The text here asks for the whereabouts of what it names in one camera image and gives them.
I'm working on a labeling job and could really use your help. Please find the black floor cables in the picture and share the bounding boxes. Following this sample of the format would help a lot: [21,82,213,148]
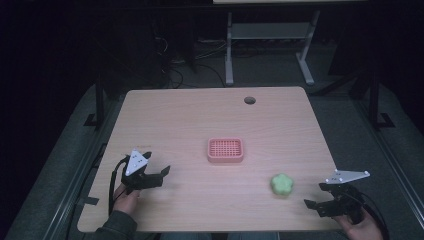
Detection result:
[153,35,228,90]

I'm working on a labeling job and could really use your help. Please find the green flower-shaped soap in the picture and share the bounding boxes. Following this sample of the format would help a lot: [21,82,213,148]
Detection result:
[269,172,295,197]

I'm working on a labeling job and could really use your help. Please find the black metal stand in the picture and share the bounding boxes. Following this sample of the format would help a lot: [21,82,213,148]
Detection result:
[367,70,396,130]
[83,73,106,130]

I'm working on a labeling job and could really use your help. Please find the white metal shelf stand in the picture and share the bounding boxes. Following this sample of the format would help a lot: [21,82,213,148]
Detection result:
[224,9,322,86]

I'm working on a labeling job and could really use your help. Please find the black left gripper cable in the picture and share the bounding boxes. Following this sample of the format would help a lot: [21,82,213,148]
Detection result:
[107,155,132,216]

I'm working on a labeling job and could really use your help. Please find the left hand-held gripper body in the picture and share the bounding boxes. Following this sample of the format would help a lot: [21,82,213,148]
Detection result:
[120,148,164,196]

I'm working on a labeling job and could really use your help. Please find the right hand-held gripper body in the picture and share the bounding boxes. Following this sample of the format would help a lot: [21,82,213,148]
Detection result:
[315,169,371,225]

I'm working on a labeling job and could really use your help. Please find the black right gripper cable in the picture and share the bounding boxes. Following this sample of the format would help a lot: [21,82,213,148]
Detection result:
[353,189,391,240]

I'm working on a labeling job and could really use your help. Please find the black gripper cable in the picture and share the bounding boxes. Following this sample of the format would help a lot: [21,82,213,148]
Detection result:
[353,189,391,240]
[107,155,132,216]

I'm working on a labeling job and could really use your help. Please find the person's right hand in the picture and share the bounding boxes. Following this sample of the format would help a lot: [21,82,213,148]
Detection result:
[333,207,385,240]

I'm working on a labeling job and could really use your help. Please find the grey tape strip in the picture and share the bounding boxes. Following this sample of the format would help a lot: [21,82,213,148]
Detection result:
[76,196,100,207]

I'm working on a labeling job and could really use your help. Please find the person's left hand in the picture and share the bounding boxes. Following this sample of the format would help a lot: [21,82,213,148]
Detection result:
[112,183,142,215]

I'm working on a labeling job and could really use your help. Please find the pink soap dish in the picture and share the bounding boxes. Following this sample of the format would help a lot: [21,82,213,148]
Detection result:
[206,137,245,164]

